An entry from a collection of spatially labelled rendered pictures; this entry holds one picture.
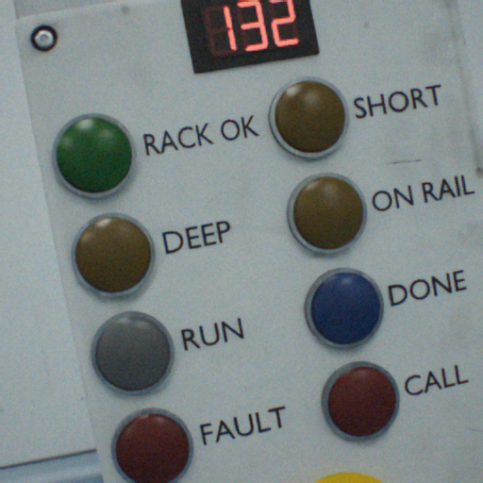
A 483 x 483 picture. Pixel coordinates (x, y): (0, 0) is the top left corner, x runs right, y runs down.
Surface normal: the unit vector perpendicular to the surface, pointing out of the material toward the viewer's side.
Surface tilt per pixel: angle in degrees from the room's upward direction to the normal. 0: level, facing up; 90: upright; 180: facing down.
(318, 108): 88
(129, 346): 87
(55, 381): 90
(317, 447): 90
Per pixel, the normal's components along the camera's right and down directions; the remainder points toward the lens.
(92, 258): 0.12, 0.03
